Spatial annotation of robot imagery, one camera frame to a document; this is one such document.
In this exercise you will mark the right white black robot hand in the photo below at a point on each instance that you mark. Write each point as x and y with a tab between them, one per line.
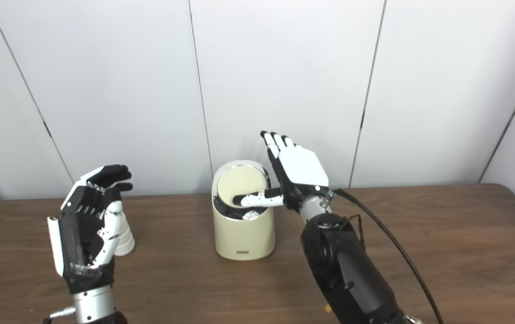
302	168

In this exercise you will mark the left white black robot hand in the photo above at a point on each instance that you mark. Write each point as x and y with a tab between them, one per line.
75	243

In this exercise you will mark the small white plastic bottle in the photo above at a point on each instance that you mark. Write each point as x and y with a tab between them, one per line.
126	238

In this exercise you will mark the cream round bin lid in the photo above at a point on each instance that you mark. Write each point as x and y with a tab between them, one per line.
239	182

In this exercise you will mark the cream-colored bin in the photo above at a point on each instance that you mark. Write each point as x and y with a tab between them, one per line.
244	236

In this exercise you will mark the black wall panel clip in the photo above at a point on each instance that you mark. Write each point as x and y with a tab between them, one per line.
47	129

